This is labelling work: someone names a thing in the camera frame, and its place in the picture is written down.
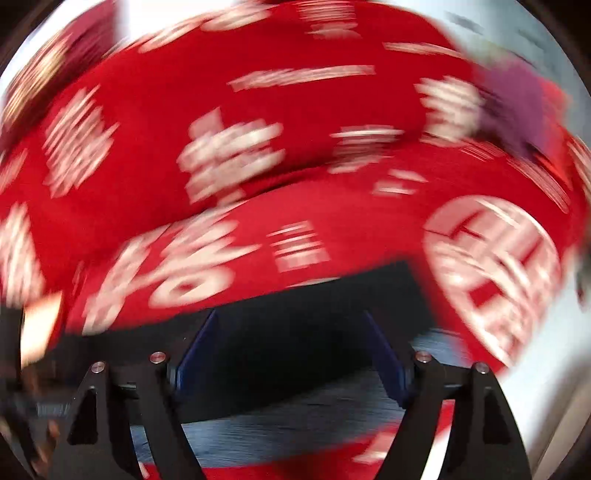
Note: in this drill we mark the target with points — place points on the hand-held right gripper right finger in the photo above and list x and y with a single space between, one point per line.
385 360

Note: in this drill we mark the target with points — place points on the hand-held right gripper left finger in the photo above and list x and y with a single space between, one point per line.
196 355

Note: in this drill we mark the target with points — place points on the black pants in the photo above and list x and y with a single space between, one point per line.
295 337

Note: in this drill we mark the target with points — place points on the red printed blanket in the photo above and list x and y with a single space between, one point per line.
295 138

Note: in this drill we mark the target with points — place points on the purple cloth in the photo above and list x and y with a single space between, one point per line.
515 106

